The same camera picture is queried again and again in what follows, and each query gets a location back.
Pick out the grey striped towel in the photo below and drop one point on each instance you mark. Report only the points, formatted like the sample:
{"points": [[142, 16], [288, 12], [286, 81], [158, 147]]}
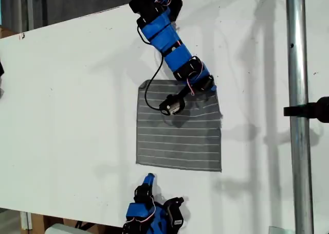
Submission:
{"points": [[180, 146]]}

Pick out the white foam block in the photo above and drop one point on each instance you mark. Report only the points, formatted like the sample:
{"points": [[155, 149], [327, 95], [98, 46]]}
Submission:
{"points": [[61, 230]]}

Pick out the brown cardboard box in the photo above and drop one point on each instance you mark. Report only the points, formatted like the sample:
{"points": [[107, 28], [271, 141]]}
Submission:
{"points": [[38, 223]]}

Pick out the pale table leg bar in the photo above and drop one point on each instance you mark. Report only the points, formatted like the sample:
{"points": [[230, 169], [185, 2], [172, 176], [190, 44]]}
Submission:
{"points": [[25, 221]]}

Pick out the dark object at table rim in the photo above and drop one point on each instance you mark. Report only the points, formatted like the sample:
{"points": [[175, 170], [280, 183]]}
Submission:
{"points": [[1, 69]]}

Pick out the grey background upright bar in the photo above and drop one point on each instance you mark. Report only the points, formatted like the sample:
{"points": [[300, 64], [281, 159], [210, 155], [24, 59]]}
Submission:
{"points": [[30, 7]]}

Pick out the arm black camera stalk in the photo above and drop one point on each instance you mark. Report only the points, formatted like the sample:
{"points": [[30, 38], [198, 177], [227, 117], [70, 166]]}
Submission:
{"points": [[185, 92], [174, 200]]}

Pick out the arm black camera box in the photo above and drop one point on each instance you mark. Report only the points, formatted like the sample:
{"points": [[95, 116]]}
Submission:
{"points": [[172, 106], [176, 217]]}

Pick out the steel post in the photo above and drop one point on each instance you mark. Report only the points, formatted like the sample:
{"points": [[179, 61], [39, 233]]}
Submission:
{"points": [[298, 64]]}

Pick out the black post clamp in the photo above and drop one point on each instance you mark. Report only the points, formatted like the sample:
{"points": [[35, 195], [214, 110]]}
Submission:
{"points": [[308, 110]]}

